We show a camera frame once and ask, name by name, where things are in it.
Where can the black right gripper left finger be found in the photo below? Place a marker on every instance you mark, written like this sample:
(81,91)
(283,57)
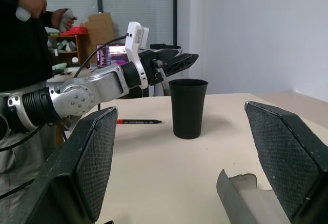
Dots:
(64,172)

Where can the pale green bowl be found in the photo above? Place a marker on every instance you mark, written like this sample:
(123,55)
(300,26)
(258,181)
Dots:
(59,66)

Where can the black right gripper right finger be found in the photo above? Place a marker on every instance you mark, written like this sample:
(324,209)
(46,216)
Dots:
(289,157)

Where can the black marker with red cap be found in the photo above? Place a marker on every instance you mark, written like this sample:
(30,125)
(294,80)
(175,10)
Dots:
(138,122)

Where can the grey glasses case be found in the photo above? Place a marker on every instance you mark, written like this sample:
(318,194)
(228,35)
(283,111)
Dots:
(226,192)

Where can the laptop screen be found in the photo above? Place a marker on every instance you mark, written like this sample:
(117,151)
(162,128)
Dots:
(112,53)

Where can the brown cardboard box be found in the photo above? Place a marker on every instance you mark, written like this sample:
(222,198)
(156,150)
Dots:
(101,29)

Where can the white hand controller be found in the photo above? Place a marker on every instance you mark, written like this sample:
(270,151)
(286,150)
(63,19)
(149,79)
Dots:
(23,13)
(67,13)

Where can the person in black shirt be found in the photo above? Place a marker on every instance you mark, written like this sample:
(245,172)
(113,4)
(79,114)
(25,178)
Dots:
(20,55)

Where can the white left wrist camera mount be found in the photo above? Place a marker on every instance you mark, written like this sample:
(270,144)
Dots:
(133,55)

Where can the wooden shelf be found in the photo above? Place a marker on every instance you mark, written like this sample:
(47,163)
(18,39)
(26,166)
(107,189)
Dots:
(78,49)

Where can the person's left hand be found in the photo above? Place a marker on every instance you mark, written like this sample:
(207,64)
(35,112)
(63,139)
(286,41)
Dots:
(58,19)

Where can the red object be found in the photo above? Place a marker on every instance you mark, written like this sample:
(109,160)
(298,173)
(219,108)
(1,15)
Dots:
(77,31)

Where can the dark window frame post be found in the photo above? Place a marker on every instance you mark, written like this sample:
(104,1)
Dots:
(175,11)

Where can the black plastic cup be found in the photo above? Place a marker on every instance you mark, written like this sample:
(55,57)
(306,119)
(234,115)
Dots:
(188,108)

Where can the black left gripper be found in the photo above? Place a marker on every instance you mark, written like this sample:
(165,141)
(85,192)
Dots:
(151,67)

